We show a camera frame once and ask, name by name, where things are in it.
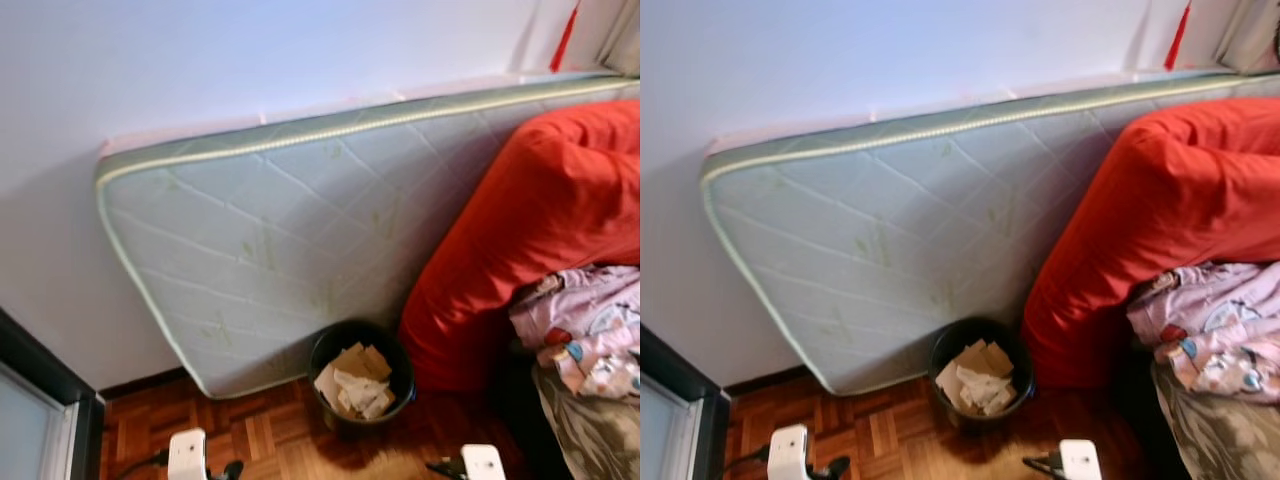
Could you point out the pink cartoon print blanket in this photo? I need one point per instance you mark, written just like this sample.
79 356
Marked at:
1220 320
590 320

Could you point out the black framed glass door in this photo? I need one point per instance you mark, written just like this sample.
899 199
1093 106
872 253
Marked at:
700 400
50 380

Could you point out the black waste bin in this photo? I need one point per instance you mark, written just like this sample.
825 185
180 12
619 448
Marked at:
942 350
322 352

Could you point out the crumpled white paper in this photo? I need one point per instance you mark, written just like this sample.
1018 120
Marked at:
985 390
365 392

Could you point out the brown cardboard piece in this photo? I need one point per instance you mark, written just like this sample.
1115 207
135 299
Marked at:
985 357
360 360

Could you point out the grey floral bed sheet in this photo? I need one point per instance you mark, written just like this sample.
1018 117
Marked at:
590 440
1220 440

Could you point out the grey quilted mattress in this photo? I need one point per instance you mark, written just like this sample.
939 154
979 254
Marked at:
900 230
300 230

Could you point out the red fabric covered cushion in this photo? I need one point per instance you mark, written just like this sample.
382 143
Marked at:
1210 125
1120 260
500 260
590 125

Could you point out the red tassel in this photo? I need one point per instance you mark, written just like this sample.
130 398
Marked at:
563 45
1178 45

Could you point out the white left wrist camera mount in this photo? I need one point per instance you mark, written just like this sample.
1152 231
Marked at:
187 455
788 452

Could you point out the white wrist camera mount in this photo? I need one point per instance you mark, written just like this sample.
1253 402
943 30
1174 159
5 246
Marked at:
788 452
485 465
1080 462
187 455

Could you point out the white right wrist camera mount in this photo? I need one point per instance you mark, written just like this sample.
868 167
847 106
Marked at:
1080 462
485 465

